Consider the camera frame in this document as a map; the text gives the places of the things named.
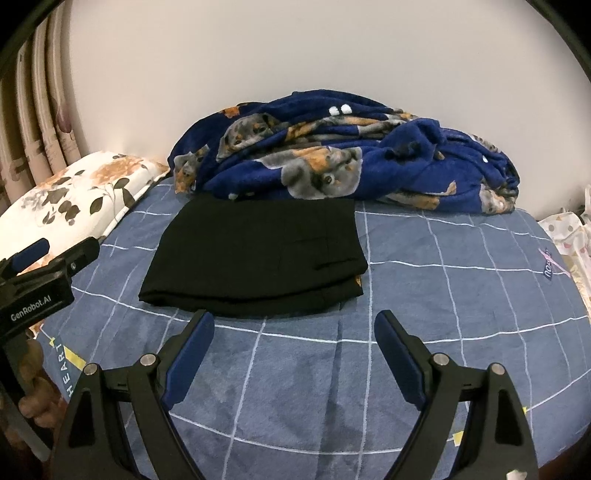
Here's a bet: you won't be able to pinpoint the beige patterned curtain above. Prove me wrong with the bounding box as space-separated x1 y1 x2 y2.
0 9 86 217

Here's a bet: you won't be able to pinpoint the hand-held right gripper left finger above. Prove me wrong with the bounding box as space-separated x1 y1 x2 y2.
50 309 215 480

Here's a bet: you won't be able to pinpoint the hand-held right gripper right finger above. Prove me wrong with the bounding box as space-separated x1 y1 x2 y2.
374 310 540 480

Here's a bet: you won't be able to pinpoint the black pants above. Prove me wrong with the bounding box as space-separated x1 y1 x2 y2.
139 194 369 319

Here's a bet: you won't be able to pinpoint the blue grid bed sheet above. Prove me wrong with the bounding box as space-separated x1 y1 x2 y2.
34 178 591 480

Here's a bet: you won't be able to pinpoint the floral pillow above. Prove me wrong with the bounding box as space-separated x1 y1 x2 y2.
0 151 171 278

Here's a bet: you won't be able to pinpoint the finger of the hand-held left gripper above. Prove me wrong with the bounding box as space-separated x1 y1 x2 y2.
0 237 51 278
46 237 101 278

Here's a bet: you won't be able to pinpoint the person's left hand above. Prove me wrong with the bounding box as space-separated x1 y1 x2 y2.
18 339 70 430

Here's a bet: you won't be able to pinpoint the white spotted cloth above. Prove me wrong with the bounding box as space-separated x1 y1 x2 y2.
538 185 591 296

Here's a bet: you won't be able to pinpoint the blue dog print blanket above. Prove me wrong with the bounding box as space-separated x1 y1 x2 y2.
167 91 522 215

